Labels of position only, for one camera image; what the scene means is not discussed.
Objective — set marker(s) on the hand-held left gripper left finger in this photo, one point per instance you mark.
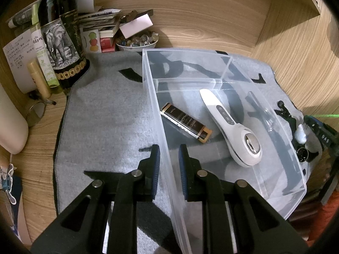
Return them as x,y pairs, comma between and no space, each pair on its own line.
156,164

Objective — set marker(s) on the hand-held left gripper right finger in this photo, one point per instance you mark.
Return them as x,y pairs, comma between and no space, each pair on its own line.
182,166

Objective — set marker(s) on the white charger plug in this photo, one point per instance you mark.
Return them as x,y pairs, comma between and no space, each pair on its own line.
301,135

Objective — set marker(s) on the black round metal cap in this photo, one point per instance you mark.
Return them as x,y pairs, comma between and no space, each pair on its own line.
303,154

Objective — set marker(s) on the bunch of black keys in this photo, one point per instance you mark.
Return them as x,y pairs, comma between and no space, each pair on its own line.
284,109

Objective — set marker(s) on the clear plastic storage box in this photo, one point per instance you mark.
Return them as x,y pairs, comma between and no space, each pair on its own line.
185,90

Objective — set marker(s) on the black and gold tube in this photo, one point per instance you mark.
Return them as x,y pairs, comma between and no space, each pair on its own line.
185,121

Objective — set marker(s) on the white handheld massager device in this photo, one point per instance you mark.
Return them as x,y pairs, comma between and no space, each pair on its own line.
246,140

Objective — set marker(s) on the grey mat with black pattern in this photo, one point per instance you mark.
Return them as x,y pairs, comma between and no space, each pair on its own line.
106,111

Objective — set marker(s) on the orange red cloth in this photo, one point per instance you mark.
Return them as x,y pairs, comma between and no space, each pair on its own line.
323,222

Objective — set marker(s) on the white bowl of beads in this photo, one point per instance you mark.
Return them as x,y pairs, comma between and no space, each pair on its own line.
135,46

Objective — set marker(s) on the dark pen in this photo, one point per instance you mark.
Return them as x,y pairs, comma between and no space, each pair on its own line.
45,100

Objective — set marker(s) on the red small box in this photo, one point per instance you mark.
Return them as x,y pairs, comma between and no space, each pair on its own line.
107,43

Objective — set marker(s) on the fruit printed box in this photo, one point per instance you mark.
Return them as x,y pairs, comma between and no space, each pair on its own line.
92,41

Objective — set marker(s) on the white and pink card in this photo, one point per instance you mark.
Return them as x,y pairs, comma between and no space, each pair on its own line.
136,25

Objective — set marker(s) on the beige lip balm tube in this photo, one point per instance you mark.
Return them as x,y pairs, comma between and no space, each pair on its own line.
38,79

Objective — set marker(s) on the green spray bottle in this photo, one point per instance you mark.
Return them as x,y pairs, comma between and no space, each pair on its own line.
45,66

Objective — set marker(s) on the beige mug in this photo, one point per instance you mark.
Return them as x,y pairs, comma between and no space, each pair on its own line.
12,121

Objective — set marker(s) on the dark flat object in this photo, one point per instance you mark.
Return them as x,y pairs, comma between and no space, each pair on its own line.
137,14

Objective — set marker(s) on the dark wine bottle elephant label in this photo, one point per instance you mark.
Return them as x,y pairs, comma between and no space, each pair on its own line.
61,45

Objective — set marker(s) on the stack of booklets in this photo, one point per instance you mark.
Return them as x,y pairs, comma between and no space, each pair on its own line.
100,18

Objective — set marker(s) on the wooden desk hutch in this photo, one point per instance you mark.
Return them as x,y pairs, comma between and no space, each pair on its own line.
212,13

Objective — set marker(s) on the white handwritten paper note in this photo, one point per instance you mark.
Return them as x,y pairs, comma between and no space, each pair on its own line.
18,55

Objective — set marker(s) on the white folded paper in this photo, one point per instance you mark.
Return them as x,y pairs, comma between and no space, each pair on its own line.
86,1

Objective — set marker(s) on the rolled printed paper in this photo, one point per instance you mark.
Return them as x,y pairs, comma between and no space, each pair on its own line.
21,18

